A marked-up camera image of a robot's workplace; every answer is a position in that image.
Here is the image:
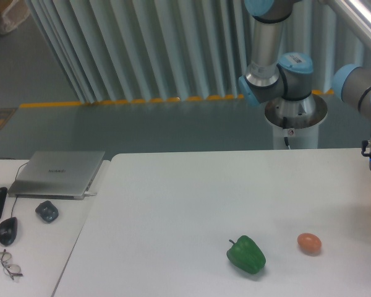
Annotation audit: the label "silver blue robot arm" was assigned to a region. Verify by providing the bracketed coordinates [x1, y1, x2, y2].
[238, 1, 371, 170]

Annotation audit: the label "green bell pepper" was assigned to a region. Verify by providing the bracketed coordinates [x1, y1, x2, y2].
[226, 235, 267, 275]

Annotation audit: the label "brown egg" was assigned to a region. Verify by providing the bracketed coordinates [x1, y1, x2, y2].
[297, 233, 322, 254]

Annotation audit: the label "grey pleated curtain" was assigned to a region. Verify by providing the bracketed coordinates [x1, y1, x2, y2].
[27, 1, 371, 103]

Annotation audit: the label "white usb plug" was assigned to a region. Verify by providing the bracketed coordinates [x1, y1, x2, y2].
[83, 192, 97, 197]

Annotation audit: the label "silver laptop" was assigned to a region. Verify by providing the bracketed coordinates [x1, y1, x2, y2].
[7, 151, 104, 200]

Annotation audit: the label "dark earbuds case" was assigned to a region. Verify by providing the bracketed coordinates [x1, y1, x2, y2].
[35, 200, 59, 223]

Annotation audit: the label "black computer mouse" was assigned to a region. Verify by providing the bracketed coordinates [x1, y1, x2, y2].
[0, 217, 18, 246]

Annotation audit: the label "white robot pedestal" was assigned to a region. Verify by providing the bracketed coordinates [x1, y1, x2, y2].
[265, 94, 328, 150]

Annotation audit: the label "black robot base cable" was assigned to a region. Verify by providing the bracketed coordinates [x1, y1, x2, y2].
[282, 116, 292, 150]

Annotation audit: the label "aluminium frame bar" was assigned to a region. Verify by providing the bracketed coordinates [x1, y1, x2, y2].
[320, 0, 371, 51]

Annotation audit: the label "black mouse cable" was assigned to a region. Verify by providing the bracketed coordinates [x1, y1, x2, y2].
[0, 157, 30, 219]

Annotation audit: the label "wire-rimmed eyeglasses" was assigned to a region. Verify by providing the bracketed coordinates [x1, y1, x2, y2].
[0, 249, 23, 280]

